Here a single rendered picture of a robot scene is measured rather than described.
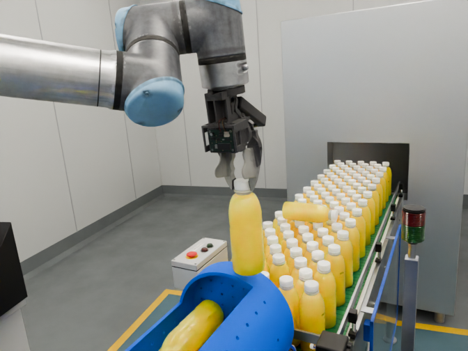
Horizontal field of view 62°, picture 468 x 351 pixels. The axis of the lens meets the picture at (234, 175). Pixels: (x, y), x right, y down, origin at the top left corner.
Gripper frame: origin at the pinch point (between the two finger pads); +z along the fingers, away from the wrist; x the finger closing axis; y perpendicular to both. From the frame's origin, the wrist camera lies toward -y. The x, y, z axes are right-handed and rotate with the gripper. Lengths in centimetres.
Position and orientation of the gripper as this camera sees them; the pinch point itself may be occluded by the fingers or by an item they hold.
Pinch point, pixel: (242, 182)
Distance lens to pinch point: 81.2
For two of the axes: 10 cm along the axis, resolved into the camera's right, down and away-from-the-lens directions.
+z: 1.2, 9.4, 3.1
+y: -4.6, 3.3, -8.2
